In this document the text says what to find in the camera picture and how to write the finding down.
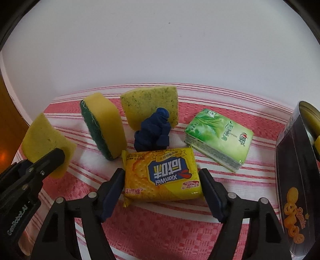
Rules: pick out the black round metal tin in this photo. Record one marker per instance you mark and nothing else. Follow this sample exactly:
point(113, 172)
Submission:
point(295, 175)

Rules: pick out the brown wooden furniture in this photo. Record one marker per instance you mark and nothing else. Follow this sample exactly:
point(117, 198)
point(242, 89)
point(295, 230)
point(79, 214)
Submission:
point(10, 125)

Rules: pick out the green leaf-print tissue pack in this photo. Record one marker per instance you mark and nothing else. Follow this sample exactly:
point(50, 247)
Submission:
point(220, 137)

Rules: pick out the dark blue toy figure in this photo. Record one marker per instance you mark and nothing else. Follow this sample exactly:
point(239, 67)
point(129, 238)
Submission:
point(152, 132)

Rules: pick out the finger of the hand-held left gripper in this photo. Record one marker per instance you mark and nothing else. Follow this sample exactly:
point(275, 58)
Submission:
point(47, 162)

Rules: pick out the yellow sponge with green scourer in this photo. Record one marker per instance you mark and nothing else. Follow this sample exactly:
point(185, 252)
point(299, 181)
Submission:
point(107, 122)

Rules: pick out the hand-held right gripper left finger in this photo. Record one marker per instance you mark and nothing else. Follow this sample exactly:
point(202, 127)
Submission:
point(112, 197)

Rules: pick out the yellow biscuit packet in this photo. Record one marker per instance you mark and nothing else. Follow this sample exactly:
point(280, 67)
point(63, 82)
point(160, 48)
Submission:
point(160, 180)

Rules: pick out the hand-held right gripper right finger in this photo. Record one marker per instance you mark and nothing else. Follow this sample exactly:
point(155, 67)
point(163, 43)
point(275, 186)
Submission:
point(212, 197)

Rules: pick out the green-speckled yellow sponge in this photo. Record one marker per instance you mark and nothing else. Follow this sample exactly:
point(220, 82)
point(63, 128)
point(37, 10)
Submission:
point(150, 105)

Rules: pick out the red white striped cloth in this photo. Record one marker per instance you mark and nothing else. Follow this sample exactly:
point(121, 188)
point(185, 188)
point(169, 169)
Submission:
point(175, 225)

